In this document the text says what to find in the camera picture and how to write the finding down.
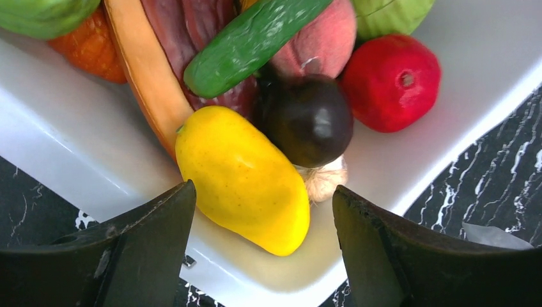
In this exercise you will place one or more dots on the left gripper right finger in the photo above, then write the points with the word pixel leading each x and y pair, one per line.
pixel 391 261

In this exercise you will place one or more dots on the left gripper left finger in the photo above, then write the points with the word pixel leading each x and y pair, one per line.
pixel 133 259

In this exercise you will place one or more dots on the yellow mango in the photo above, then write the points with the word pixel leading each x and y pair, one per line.
pixel 243 182

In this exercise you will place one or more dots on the dark purple eggplant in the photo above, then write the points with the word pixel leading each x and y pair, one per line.
pixel 307 118

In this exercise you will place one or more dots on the clear zip top bag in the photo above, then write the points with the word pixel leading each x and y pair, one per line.
pixel 493 236

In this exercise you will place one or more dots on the garlic bulb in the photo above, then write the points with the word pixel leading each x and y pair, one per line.
pixel 321 182

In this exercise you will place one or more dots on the red tomato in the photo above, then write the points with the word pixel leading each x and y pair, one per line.
pixel 391 82

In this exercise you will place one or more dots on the orange pumpkin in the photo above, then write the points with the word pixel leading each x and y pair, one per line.
pixel 90 48

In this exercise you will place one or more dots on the pink peach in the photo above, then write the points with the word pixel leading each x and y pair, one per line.
pixel 323 46

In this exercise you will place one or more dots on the raw red meat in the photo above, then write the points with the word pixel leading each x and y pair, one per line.
pixel 184 28

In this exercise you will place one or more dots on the green cucumber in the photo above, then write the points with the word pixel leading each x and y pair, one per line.
pixel 248 42

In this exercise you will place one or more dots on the light green cabbage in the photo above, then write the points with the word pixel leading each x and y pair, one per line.
pixel 376 18

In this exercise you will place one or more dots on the long green leaf vegetable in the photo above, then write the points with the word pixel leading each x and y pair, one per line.
pixel 45 19

